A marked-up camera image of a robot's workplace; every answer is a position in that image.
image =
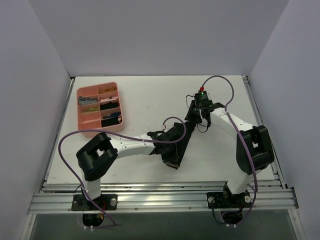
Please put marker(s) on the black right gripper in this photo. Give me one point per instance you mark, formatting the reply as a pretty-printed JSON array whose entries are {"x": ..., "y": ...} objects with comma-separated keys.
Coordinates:
[{"x": 189, "y": 116}]

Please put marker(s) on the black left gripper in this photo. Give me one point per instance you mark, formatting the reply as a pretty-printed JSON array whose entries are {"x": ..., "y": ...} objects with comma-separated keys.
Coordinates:
[{"x": 173, "y": 153}]

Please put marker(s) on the black striped underwear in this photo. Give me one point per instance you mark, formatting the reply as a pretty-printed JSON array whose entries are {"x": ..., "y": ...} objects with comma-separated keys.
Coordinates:
[{"x": 182, "y": 144}]

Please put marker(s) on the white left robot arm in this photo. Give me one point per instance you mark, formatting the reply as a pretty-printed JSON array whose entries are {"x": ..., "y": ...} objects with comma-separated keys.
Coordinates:
[{"x": 96, "y": 157}]

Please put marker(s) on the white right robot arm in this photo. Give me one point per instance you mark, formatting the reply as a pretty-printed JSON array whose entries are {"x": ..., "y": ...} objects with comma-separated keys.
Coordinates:
[{"x": 254, "y": 151}]

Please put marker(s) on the navy garment in box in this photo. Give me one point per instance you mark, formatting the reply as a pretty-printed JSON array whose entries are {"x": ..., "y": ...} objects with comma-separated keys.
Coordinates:
[{"x": 113, "y": 115}]

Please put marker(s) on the black garment in lower compartment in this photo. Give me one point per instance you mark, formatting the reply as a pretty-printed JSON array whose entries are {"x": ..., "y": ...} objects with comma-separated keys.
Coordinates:
[{"x": 110, "y": 122}]

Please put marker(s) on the black rolled garment in box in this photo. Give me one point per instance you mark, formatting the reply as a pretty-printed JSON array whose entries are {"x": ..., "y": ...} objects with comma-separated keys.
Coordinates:
[{"x": 109, "y": 105}]

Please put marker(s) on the pink garment in box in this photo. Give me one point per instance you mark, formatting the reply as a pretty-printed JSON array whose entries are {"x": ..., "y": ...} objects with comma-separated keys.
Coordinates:
[{"x": 110, "y": 99}]

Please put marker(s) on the pink compartment organizer box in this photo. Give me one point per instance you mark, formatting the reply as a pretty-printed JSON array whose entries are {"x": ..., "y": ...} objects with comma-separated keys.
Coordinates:
[{"x": 93, "y": 120}]

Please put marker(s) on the yellow garment in box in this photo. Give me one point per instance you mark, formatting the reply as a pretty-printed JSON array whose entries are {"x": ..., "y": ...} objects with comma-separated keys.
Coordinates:
[{"x": 104, "y": 89}]

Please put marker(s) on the olive garment in box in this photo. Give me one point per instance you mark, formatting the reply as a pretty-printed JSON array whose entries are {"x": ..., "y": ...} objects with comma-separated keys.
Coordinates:
[{"x": 90, "y": 110}]

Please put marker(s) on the striped rolled garment in box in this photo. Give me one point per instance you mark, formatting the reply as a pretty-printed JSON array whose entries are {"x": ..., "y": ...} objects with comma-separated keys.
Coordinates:
[{"x": 82, "y": 101}]

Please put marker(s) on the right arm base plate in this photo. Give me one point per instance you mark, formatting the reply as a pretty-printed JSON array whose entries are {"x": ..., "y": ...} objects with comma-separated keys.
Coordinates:
[{"x": 226, "y": 200}]

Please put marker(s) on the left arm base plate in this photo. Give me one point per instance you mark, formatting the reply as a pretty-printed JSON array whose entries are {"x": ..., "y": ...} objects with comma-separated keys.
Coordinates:
[{"x": 105, "y": 201}]

